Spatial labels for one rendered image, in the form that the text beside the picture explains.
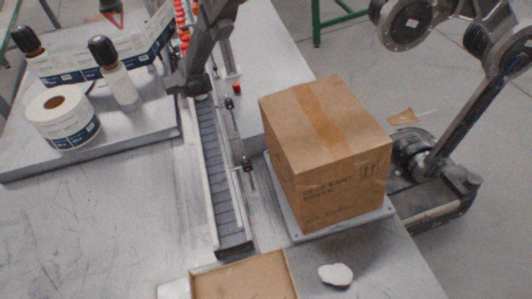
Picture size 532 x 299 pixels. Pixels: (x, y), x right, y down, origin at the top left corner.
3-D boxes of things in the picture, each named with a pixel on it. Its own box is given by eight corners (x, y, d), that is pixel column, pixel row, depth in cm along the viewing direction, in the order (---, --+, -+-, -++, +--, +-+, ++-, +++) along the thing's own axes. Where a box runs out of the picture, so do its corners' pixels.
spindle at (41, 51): (50, 84, 167) (8, 25, 146) (70, 79, 167) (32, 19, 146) (46, 95, 160) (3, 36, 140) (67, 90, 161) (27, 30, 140)
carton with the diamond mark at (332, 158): (269, 160, 123) (257, 97, 103) (337, 138, 125) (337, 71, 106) (302, 236, 102) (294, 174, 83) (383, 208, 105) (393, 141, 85)
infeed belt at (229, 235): (176, 5, 216) (174, -2, 213) (189, 2, 216) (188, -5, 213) (220, 257, 102) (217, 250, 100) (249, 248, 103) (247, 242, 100)
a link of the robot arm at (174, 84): (199, 82, 114) (190, 56, 114) (163, 94, 113) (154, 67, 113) (204, 91, 126) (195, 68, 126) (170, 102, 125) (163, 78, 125)
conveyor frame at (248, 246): (174, 7, 216) (171, -1, 213) (193, 2, 217) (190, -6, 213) (217, 261, 103) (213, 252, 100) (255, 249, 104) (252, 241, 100)
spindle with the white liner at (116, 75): (120, 100, 152) (84, 35, 131) (142, 95, 153) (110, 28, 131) (120, 115, 146) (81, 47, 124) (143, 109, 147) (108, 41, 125)
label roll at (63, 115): (50, 123, 149) (28, 95, 138) (100, 108, 151) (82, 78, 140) (46, 157, 135) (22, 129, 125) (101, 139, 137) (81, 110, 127)
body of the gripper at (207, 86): (180, 80, 133) (177, 75, 125) (209, 74, 133) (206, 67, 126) (185, 98, 132) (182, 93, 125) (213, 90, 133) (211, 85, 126)
